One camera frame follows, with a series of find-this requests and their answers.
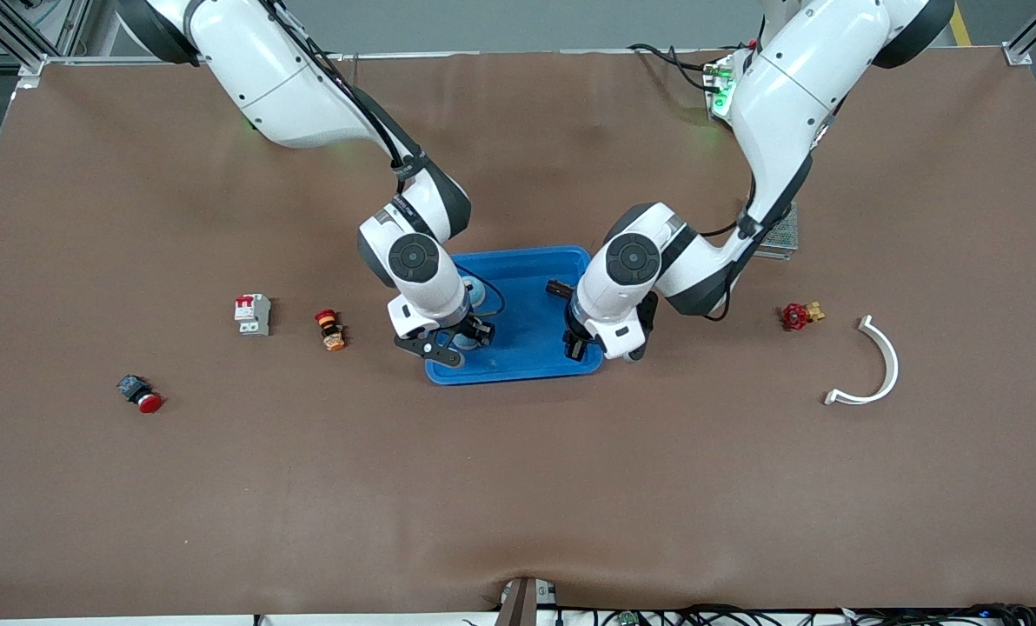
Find metal mesh power supply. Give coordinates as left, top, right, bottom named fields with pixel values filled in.
left=757, top=202, right=800, bottom=261

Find white circuit breaker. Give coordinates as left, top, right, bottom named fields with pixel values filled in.
left=233, top=293, right=273, bottom=337

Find blue plastic tray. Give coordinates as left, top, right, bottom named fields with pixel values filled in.
left=422, top=245, right=605, bottom=386

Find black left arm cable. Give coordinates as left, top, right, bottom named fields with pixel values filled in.
left=696, top=170, right=758, bottom=323

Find metal table clamp bracket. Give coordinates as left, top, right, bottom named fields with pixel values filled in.
left=494, top=576, right=558, bottom=626

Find black left base cables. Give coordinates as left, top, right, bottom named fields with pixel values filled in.
left=628, top=39, right=745, bottom=95

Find white curved plastic piece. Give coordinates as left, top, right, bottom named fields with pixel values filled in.
left=822, top=315, right=901, bottom=407

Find red handwheel brass valve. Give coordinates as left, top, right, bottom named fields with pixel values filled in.
left=781, top=301, right=827, bottom=332

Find red orange emergency stop switch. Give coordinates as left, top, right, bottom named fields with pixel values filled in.
left=314, top=309, right=348, bottom=353

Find red push button black base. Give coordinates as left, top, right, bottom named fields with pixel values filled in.
left=116, top=374, right=166, bottom=415

